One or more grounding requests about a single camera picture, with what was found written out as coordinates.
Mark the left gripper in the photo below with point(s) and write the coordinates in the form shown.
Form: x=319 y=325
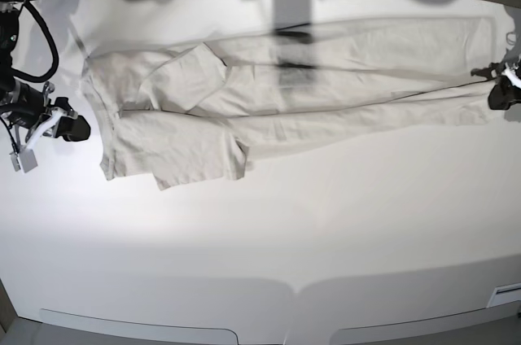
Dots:
x=502 y=97

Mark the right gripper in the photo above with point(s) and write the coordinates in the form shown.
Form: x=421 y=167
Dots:
x=24 y=110

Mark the beige T-shirt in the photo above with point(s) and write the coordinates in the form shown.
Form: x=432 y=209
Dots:
x=200 y=111

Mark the white label sticker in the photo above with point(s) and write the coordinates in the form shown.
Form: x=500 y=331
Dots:
x=505 y=295

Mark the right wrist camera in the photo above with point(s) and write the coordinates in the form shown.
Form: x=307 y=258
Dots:
x=24 y=162

